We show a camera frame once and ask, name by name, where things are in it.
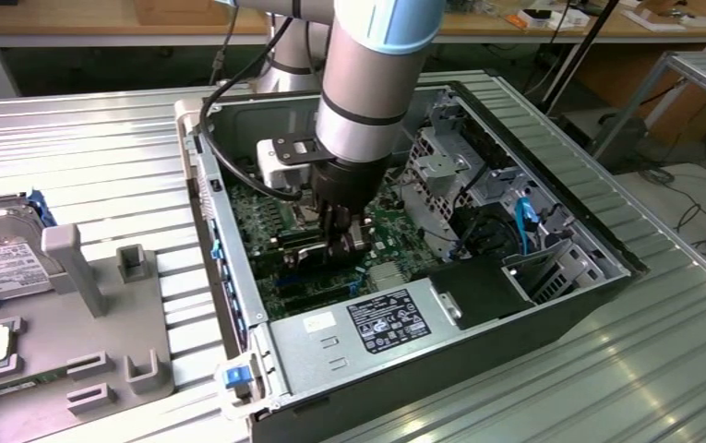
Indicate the black expansion slot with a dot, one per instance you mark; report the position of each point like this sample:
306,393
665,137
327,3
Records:
318,290
322,302

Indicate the open black PC case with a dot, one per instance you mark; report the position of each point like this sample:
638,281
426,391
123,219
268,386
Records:
444,392

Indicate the black RAM stick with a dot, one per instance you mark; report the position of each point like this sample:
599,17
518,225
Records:
291,240

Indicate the grey parts rack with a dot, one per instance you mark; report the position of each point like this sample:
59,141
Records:
51,332

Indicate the black plastic shroud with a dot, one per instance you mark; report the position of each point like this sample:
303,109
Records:
475,295

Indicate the black tripod pole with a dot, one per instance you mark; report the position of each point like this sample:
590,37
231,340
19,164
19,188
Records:
582,51

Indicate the orange small box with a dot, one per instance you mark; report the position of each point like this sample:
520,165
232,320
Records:
519,18

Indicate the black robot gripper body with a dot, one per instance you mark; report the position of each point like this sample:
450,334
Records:
348,184

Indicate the silver chipset heat sink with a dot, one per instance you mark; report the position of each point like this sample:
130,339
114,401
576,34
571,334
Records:
390,273

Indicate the grey metal disk bay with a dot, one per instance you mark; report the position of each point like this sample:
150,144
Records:
552,277

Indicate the green motherboard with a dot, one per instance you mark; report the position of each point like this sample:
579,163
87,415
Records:
402,244

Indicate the blue case latch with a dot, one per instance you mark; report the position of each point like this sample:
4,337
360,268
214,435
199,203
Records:
235,376

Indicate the wooden desk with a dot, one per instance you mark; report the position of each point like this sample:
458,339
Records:
82,18

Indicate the green graphics card black shroud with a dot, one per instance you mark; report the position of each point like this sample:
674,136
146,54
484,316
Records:
306,265

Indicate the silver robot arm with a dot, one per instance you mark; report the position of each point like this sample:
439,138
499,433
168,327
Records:
364,83

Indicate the grey power supply unit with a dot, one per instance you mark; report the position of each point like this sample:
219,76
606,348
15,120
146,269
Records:
310,355

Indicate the perforated metal drive cage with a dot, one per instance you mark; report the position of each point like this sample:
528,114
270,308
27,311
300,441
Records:
432,194

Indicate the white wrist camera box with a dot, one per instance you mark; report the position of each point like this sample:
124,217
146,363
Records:
278,171

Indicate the green RAM stick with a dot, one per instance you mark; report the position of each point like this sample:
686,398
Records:
20,384

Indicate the CPU socket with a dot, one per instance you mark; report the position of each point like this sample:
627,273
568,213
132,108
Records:
306,214

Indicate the white papers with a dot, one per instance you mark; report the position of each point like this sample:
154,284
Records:
654,20

